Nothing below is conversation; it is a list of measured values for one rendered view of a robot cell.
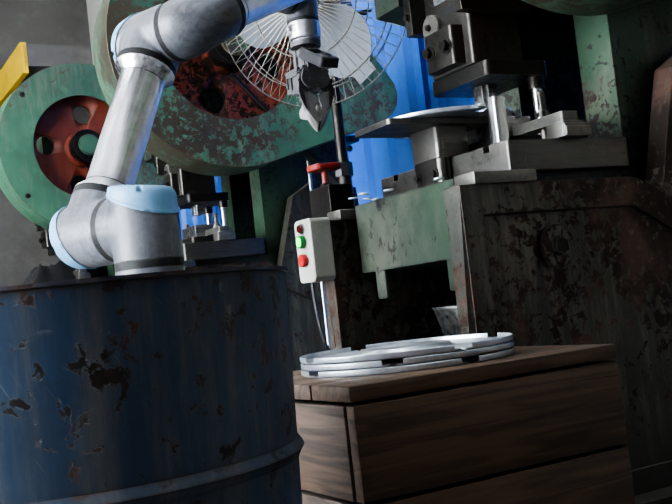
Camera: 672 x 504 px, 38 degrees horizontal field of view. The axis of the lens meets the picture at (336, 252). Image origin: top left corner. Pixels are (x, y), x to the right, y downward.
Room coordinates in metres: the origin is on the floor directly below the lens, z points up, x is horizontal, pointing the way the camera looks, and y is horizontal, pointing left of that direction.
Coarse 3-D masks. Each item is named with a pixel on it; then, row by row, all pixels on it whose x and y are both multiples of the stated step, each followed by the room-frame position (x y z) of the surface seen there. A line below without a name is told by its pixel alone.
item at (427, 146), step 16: (368, 128) 1.92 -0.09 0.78; (384, 128) 1.90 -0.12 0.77; (400, 128) 1.92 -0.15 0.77; (416, 128) 1.94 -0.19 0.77; (432, 128) 1.94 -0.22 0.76; (448, 128) 1.94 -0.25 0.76; (464, 128) 1.96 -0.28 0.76; (416, 144) 1.99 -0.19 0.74; (432, 144) 1.94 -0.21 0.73; (448, 144) 1.94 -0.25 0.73; (464, 144) 1.96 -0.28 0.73; (416, 160) 2.00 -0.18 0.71; (432, 160) 1.95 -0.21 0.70; (448, 160) 1.94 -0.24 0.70; (416, 176) 1.99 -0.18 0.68; (432, 176) 1.94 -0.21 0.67; (448, 176) 1.94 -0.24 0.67
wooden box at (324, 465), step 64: (320, 384) 1.16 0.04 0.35; (384, 384) 1.11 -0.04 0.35; (448, 384) 1.15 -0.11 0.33; (512, 384) 1.19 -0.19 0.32; (576, 384) 1.24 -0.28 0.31; (320, 448) 1.16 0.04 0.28; (384, 448) 1.10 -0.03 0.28; (448, 448) 1.14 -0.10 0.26; (512, 448) 1.19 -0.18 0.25; (576, 448) 1.23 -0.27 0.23
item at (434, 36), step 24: (432, 0) 2.05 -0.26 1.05; (432, 24) 2.04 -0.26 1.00; (456, 24) 1.97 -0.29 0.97; (480, 24) 1.96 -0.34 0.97; (504, 24) 2.00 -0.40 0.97; (432, 48) 2.02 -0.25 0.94; (456, 48) 1.96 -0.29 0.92; (480, 48) 1.96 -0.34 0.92; (504, 48) 1.99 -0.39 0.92; (432, 72) 2.03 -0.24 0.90
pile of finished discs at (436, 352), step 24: (456, 336) 1.46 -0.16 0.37; (480, 336) 1.43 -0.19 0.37; (504, 336) 1.37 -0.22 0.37; (312, 360) 1.33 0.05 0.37; (336, 360) 1.24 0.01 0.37; (360, 360) 1.22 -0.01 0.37; (384, 360) 1.29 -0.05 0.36; (408, 360) 1.20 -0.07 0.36; (432, 360) 1.20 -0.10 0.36; (456, 360) 1.21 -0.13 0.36; (480, 360) 1.23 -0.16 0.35
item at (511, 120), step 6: (510, 120) 1.99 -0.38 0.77; (516, 120) 2.00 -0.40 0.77; (522, 120) 2.00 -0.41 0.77; (528, 120) 2.01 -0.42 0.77; (486, 126) 2.00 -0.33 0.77; (510, 126) 1.99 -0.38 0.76; (468, 132) 2.05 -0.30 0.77; (474, 132) 2.03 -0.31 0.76; (480, 132) 2.01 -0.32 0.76; (486, 132) 2.00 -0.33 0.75; (510, 132) 1.99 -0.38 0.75; (468, 138) 2.05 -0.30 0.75; (474, 138) 2.03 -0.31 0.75; (480, 138) 2.02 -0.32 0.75; (486, 138) 2.00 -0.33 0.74; (468, 144) 2.05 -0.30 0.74
